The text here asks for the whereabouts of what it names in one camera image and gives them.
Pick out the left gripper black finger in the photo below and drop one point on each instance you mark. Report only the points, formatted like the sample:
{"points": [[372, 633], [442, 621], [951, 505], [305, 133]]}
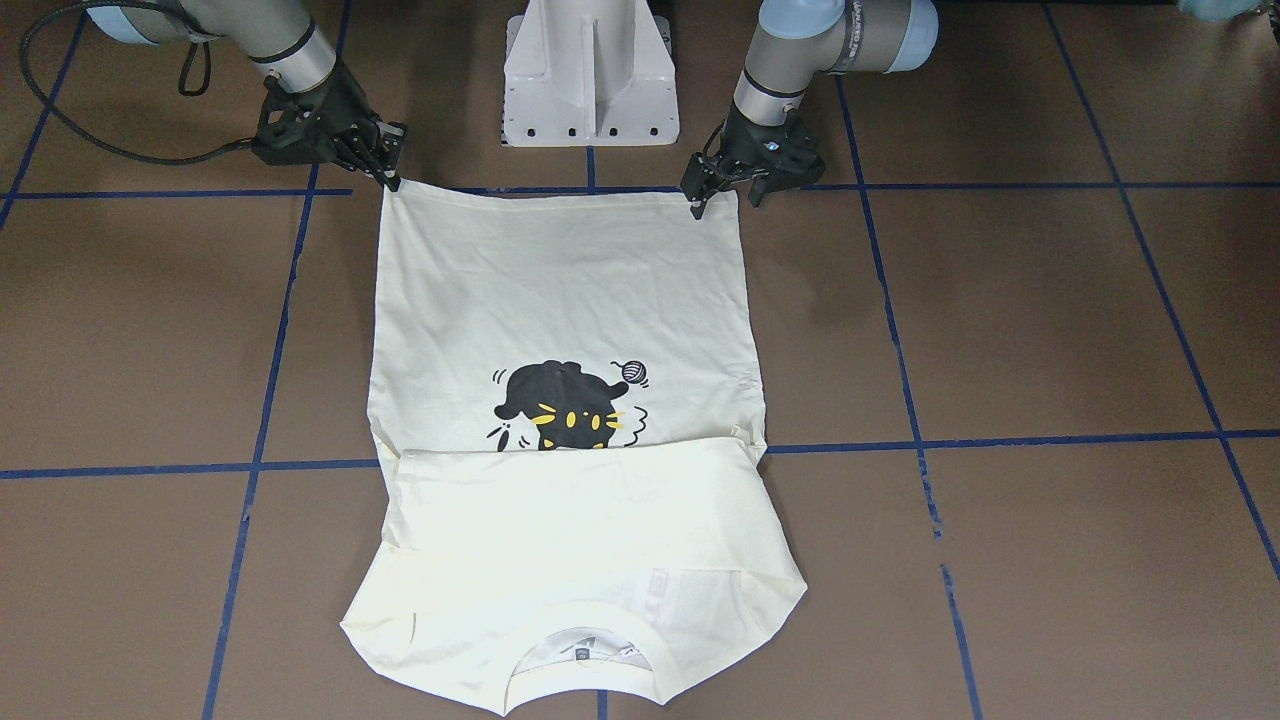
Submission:
{"points": [[700, 182], [761, 185]]}

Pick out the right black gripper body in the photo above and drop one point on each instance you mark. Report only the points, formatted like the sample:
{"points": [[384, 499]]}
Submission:
{"points": [[338, 103]]}

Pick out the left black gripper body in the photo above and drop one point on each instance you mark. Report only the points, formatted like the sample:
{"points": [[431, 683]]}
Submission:
{"points": [[741, 139]]}

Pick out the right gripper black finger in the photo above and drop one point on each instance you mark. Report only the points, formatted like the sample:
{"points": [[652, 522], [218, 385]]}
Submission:
{"points": [[378, 147]]}

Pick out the cream cat print shirt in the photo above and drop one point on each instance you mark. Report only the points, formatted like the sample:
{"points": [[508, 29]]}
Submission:
{"points": [[569, 415]]}

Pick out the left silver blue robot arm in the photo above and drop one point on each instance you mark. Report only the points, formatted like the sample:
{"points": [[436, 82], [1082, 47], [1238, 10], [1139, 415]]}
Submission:
{"points": [[796, 40]]}

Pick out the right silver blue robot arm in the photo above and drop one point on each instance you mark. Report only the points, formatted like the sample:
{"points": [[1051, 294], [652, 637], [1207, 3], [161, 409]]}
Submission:
{"points": [[275, 35]]}

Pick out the white camera mast with base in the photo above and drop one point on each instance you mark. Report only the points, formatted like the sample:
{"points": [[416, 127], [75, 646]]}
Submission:
{"points": [[588, 73]]}

